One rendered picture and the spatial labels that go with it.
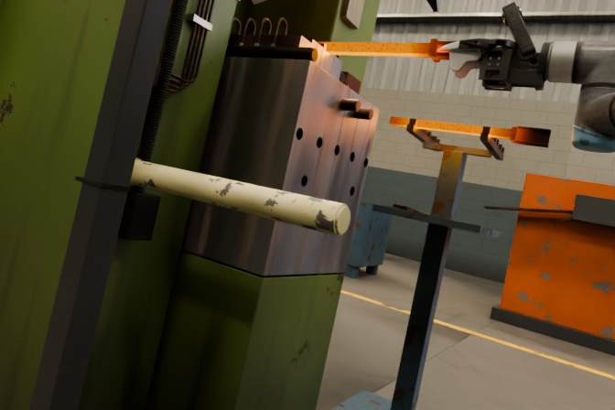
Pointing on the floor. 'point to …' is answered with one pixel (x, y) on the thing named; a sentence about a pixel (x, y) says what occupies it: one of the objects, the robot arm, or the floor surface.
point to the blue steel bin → (368, 241)
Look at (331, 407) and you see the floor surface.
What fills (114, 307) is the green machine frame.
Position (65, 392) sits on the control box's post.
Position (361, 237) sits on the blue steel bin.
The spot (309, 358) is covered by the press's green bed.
